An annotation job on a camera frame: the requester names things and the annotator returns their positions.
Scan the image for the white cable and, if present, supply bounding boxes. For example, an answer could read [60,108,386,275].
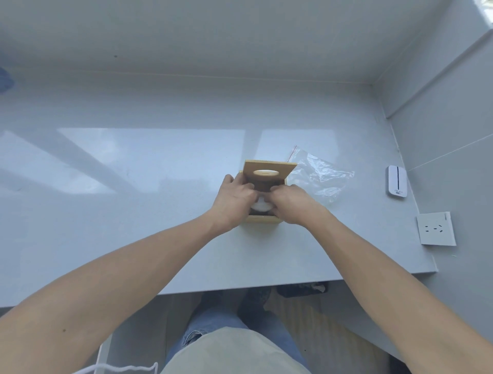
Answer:
[72,343,159,374]

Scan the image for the person's left forearm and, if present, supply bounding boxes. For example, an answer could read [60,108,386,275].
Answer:
[0,214,236,374]

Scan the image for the beige shirt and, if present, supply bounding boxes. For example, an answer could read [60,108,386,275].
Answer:
[159,327,312,374]

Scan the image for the clear plastic bag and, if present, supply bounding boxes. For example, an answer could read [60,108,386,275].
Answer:
[287,146,355,207]

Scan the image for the person's right forearm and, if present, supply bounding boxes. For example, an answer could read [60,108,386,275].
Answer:
[304,208,493,374]

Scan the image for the person's right hand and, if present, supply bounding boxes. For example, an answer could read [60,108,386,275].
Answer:
[265,184,328,227]

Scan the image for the small white plastic device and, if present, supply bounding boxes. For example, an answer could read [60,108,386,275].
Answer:
[387,165,409,199]

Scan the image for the blue jeans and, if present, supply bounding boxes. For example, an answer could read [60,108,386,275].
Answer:
[165,307,310,374]

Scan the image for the white wall socket plate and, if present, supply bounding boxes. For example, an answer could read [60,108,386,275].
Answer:
[416,211,457,247]

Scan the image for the person's left hand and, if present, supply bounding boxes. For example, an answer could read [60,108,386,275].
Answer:
[210,174,259,232]

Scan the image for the wooden box with oval hole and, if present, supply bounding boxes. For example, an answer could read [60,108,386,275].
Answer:
[240,160,298,225]

